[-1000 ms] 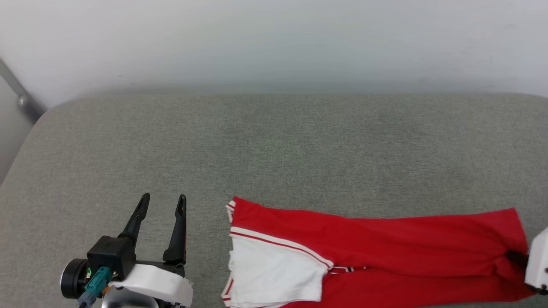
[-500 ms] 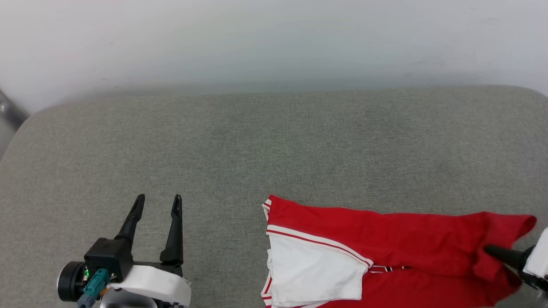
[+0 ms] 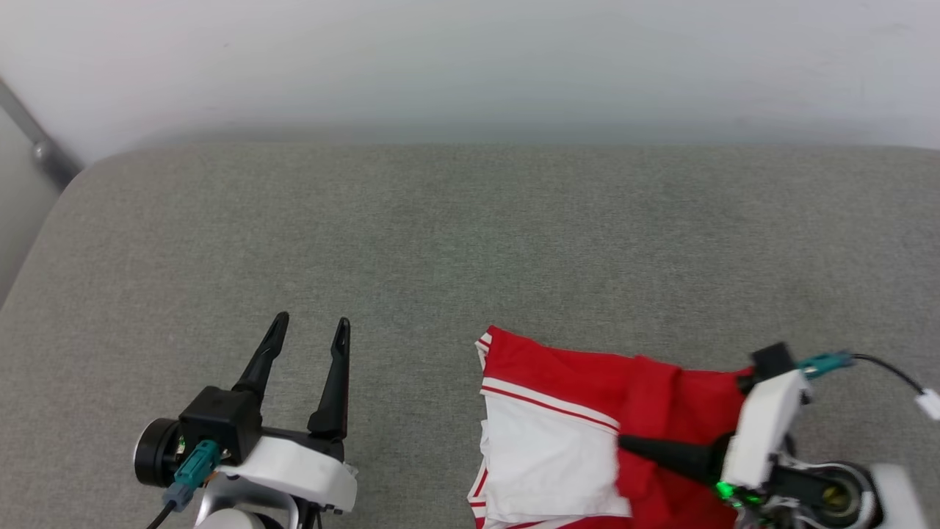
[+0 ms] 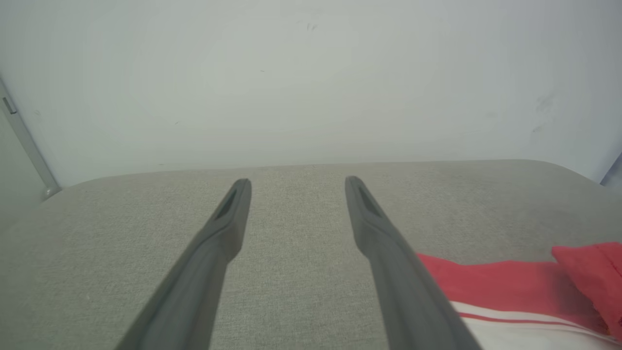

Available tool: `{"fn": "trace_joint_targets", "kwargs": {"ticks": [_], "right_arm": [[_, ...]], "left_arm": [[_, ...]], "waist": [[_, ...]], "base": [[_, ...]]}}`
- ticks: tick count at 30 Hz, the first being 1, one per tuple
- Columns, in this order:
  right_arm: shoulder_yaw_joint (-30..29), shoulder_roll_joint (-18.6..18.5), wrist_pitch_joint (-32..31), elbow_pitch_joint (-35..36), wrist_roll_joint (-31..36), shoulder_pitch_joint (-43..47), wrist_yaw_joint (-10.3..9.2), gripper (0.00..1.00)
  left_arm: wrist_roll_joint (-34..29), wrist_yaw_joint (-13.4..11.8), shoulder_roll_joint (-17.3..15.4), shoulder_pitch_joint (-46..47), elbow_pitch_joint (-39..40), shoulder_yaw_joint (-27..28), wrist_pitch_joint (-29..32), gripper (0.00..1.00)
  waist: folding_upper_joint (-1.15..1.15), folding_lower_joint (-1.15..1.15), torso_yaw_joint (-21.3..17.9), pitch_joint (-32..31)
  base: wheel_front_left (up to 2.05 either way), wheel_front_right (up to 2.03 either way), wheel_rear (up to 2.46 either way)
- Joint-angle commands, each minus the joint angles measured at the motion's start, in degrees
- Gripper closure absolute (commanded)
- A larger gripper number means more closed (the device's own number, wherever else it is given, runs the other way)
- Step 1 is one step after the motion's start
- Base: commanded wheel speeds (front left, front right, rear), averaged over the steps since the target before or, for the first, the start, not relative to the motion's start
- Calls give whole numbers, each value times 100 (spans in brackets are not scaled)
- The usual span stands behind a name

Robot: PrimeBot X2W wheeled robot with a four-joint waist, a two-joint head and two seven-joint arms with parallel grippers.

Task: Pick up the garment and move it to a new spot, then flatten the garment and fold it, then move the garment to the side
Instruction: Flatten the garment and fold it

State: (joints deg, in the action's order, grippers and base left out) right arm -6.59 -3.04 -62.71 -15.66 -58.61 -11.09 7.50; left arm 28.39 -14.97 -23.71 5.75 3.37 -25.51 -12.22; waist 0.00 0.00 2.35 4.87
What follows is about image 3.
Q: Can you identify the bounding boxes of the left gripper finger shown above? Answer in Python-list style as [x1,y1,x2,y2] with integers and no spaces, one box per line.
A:
[308,317,352,442]
[232,312,290,402]

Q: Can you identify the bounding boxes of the right thin black cable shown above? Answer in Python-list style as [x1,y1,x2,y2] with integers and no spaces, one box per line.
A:
[848,353,928,399]

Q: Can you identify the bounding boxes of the teal cable connector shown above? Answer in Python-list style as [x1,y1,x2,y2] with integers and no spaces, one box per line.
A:
[161,439,222,512]
[797,352,857,380]

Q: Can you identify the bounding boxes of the left teal cable connector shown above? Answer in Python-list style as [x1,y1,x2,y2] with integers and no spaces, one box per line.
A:
[161,439,222,512]

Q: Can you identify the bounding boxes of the left gripper body white shell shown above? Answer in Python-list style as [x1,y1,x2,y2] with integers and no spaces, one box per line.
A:
[133,417,359,514]

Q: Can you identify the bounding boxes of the right gripper body white shell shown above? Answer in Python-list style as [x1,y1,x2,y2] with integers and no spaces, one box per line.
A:
[723,369,810,491]

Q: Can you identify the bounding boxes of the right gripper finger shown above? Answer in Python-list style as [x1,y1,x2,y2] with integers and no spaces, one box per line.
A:
[618,433,736,486]

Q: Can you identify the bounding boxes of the red and white shirt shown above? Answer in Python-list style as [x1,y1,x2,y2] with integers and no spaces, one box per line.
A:
[467,325,759,529]

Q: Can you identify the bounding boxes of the grey metal pole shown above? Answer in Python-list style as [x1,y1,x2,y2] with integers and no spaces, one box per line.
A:
[0,77,83,192]

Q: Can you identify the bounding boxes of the right teal cable connector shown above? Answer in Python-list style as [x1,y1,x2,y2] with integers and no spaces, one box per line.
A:
[797,352,857,380]

